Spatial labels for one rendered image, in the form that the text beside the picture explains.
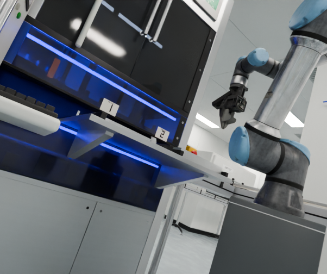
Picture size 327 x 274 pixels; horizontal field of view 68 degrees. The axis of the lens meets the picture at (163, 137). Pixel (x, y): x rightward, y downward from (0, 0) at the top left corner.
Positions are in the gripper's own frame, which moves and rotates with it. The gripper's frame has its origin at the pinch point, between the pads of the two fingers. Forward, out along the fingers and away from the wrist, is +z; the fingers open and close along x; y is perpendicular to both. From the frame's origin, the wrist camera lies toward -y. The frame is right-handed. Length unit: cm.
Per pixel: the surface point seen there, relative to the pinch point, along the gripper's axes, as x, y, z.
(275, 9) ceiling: 103, -75, -185
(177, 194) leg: 30, -51, 37
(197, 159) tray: -10.3, 1.9, 19.4
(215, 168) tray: 1.9, 2.0, 19.8
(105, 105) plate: -43, -35, 8
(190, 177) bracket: -0.6, -9.5, 26.6
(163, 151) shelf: -29.6, 4.5, 22.9
